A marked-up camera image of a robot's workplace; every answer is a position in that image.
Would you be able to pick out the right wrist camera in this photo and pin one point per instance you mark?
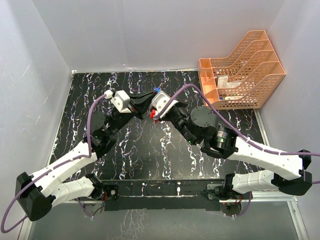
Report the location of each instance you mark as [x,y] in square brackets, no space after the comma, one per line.
[159,103]

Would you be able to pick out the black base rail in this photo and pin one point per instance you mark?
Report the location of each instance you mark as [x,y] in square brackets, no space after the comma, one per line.
[185,194]

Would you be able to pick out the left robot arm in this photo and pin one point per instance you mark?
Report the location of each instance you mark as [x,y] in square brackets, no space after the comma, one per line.
[40,191]

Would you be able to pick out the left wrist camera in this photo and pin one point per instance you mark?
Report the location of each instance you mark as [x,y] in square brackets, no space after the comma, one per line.
[121,102]

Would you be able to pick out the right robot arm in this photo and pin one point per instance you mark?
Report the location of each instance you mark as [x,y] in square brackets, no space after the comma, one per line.
[279,172]

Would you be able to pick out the orange file organizer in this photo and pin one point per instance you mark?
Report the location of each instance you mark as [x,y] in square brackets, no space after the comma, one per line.
[254,61]

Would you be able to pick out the papers in organizer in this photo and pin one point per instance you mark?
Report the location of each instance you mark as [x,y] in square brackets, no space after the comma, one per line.
[223,82]

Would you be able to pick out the red and metal key holder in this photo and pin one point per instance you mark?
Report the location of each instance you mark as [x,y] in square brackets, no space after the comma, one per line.
[152,115]

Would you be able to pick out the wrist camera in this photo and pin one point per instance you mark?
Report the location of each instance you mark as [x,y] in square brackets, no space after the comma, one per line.
[159,103]
[121,102]

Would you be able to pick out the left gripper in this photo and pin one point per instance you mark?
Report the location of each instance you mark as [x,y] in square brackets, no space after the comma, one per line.
[142,103]

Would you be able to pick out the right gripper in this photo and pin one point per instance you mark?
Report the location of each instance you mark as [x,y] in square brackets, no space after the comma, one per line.
[182,104]

